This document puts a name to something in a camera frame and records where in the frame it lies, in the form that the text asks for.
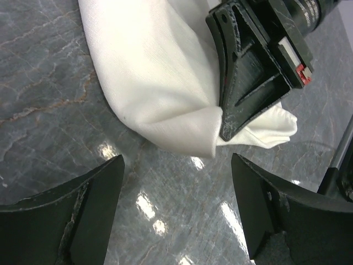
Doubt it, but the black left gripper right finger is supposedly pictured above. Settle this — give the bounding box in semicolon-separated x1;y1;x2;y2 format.
231;153;352;264

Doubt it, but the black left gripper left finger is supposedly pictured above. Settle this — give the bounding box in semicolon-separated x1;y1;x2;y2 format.
1;155;125;264

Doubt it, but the cream cloth napkin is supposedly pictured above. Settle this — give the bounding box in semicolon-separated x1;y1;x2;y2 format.
77;0;298;160

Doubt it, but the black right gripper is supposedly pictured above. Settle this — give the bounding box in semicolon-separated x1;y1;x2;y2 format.
206;1;340;141

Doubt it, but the aluminium front rail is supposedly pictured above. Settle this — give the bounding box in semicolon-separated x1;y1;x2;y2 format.
329;116;353;169

